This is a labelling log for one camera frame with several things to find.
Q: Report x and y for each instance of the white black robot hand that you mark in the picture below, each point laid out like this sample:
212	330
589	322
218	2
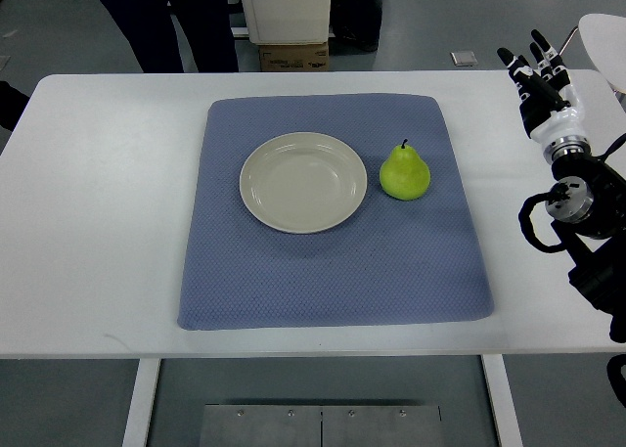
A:
549	105

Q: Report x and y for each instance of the green pear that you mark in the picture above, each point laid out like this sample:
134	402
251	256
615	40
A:
404	175

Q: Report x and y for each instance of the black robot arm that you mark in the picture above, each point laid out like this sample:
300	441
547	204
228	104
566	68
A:
587	204

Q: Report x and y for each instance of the beige round plate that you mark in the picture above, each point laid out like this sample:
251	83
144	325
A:
303	182

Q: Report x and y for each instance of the white chair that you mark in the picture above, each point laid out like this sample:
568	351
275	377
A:
603	37

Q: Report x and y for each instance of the blue textured mat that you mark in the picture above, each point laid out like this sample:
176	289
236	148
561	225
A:
392	262

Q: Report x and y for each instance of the black shoes person behind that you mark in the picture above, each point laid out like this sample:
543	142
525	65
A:
357	23

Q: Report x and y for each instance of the cardboard box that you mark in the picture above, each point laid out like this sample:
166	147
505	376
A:
294	58

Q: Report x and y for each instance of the right white table leg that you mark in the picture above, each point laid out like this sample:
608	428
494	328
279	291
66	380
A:
501	400

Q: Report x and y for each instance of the white table leg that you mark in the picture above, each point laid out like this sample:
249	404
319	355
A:
143	397
501	400

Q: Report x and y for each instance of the person in dark trousers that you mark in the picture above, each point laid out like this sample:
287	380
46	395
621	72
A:
149	29

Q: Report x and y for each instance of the left white table leg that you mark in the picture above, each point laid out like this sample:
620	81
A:
143	397

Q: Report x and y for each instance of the dark object at left edge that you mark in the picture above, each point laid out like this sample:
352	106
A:
13	104

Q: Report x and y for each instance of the grey metal base plate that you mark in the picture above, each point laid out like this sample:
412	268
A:
321	425

